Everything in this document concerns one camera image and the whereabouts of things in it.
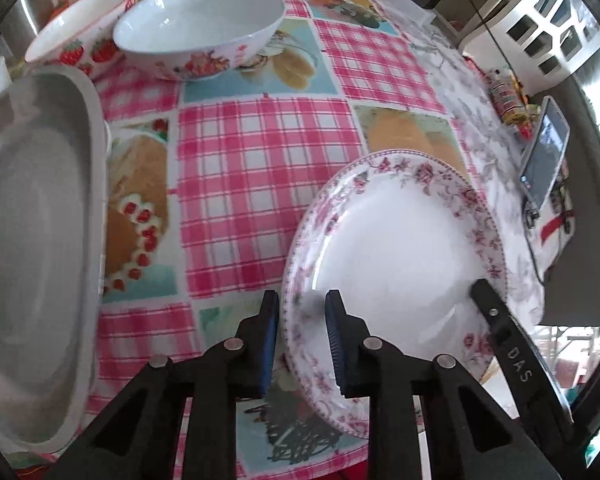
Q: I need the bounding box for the round pink floral plate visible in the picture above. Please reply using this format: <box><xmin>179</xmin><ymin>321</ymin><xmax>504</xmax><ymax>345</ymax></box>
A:
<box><xmin>280</xmin><ymin>150</ymin><xmax>507</xmax><ymax>438</ymax></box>

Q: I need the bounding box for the large stainless steel plate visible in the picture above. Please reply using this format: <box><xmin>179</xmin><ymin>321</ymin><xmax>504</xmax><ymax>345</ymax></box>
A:
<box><xmin>0</xmin><ymin>65</ymin><xmax>108</xmax><ymax>454</ymax></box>

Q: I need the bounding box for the strawberry pattern bowl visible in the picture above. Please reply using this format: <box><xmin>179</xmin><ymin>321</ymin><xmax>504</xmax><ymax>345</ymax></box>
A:
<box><xmin>24</xmin><ymin>0</ymin><xmax>137</xmax><ymax>80</ymax></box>

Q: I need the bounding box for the light blue floral bowl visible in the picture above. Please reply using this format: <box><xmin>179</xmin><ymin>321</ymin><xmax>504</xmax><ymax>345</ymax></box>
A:
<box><xmin>112</xmin><ymin>0</ymin><xmax>286</xmax><ymax>81</ymax></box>

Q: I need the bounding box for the smartphone with lit screen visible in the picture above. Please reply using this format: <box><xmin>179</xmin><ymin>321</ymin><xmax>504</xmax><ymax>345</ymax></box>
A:
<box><xmin>519</xmin><ymin>96</ymin><xmax>570</xmax><ymax>211</ymax></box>

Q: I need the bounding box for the pink checkered tablecloth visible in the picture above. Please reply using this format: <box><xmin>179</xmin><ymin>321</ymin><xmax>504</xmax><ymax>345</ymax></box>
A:
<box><xmin>82</xmin><ymin>0</ymin><xmax>544</xmax><ymax>422</ymax></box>

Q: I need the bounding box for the colourful candy tube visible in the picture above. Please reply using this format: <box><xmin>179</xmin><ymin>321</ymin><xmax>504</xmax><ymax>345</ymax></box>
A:
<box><xmin>486</xmin><ymin>70</ymin><xmax>530</xmax><ymax>126</ymax></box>

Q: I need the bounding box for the white wooden shelf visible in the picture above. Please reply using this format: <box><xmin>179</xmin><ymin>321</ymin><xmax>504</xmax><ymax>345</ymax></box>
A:
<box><xmin>460</xmin><ymin>0</ymin><xmax>600</xmax><ymax>88</ymax></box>

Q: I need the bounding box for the stainless steel thermos jug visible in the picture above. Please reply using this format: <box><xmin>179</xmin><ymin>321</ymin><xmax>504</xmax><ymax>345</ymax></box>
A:
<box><xmin>0</xmin><ymin>0</ymin><xmax>54</xmax><ymax>62</ymax></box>

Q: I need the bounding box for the white power strip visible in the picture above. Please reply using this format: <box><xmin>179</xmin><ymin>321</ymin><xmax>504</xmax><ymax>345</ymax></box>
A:
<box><xmin>377</xmin><ymin>0</ymin><xmax>436</xmax><ymax>25</ymax></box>

